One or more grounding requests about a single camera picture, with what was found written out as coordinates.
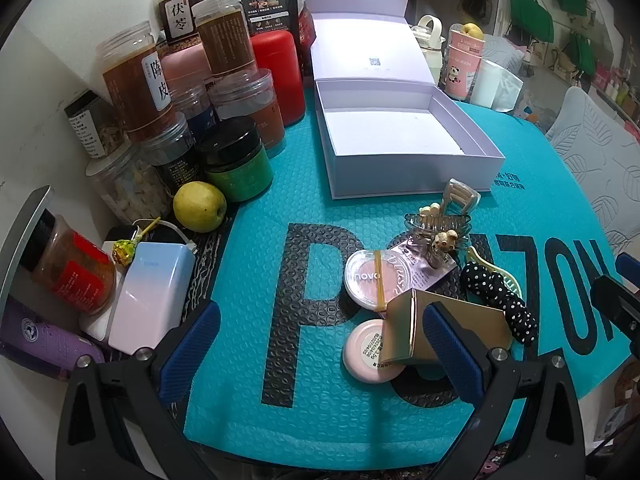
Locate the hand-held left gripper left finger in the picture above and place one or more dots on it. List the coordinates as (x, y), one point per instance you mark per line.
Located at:
(192, 345)

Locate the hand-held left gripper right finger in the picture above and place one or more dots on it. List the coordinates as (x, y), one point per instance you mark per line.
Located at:
(452, 355)

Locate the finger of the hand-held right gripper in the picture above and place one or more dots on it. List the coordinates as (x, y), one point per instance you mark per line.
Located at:
(615, 305)
(629, 266)

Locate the gold box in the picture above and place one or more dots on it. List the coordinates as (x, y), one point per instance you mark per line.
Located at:
(480, 322)

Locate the black polka dot hair bow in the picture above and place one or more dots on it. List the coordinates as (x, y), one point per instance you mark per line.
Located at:
(495, 295)

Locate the pink round compact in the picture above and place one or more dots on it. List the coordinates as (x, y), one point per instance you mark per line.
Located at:
(365, 355)

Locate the clear round blush compact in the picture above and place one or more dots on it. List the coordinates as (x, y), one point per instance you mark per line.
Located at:
(365, 280)

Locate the clear ornamented hair claw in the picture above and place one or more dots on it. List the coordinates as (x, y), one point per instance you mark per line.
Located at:
(435, 225)

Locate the marbled wavy hair claw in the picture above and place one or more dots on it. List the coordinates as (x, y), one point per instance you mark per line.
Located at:
(462, 194)

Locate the lavender gift box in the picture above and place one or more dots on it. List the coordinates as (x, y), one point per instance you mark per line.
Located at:
(390, 135)

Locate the white and blue power bank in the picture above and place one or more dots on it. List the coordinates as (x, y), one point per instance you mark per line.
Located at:
(150, 295)

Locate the grey leaf-pattern chair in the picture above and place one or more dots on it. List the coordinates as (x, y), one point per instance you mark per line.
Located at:
(502, 55)
(600, 160)

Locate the yellow lollipop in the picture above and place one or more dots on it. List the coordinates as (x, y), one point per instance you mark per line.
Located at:
(122, 252)

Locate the yellow-green apple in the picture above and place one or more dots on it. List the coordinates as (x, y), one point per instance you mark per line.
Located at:
(200, 207)

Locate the jar with red label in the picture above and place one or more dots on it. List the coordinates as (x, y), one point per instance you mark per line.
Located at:
(75, 270)

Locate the purple tube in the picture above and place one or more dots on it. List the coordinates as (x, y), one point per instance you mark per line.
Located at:
(40, 340)

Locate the jar with white chips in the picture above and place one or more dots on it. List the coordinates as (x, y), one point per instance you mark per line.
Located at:
(127, 185)

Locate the row of small bottles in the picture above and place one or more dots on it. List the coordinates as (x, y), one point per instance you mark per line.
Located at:
(620, 90)

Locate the green jar with black lid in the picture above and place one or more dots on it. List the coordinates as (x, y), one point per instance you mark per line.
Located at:
(240, 175)

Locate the jar with black contents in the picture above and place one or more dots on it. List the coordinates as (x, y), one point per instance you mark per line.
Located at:
(170, 160)

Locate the teal bubble mailer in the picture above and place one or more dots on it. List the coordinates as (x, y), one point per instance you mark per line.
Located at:
(300, 185)

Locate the grey flat panel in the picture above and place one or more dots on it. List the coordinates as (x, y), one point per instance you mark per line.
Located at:
(25, 230)

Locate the white tissue roll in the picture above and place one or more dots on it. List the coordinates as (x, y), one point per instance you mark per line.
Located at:
(492, 85)

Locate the wide jar with brown contents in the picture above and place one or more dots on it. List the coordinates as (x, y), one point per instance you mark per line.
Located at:
(255, 115)

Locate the pink panda paper cup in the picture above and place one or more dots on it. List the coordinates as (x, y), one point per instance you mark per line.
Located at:
(462, 75)

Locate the tall jar with white label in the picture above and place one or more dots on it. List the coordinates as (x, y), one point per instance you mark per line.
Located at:
(130, 90)

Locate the pink canister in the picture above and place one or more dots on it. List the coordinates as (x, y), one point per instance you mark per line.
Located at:
(182, 67)

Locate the red canister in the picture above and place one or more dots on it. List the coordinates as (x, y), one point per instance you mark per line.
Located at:
(277, 80)

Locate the yellow pear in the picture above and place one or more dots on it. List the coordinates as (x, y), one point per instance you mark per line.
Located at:
(472, 31)

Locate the red packet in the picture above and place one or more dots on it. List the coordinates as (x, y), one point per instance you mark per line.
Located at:
(306, 25)

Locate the black coffee pouch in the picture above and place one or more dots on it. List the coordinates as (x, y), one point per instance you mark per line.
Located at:
(267, 5)

